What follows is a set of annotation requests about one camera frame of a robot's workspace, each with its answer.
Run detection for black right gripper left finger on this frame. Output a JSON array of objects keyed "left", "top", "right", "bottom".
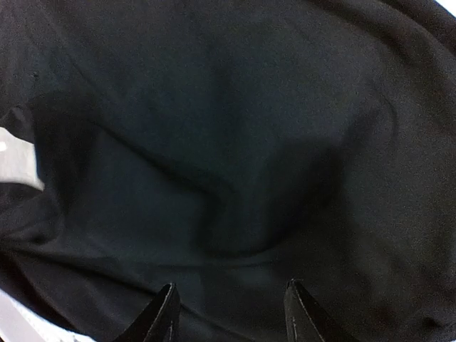
[{"left": 123, "top": 283, "right": 180, "bottom": 342}]

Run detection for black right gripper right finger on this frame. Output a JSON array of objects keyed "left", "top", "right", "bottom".
[{"left": 284, "top": 279, "right": 351, "bottom": 342}]

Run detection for black trousers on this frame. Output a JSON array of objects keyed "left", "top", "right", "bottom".
[{"left": 1, "top": 1, "right": 455, "bottom": 341}]

